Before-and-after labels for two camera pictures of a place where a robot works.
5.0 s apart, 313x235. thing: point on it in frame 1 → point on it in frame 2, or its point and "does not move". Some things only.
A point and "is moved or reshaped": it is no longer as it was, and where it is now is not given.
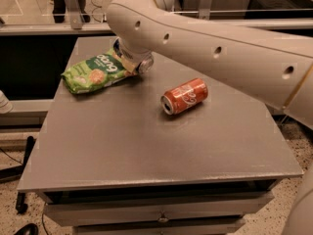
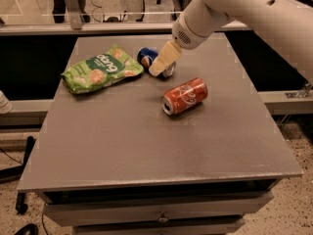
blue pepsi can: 139,62 is moved or reshaped
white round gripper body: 133,57 → 180,33
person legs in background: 59,3 does not move
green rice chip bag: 95,72 does not move
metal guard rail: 70,19 does not move
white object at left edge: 5,104 does not move
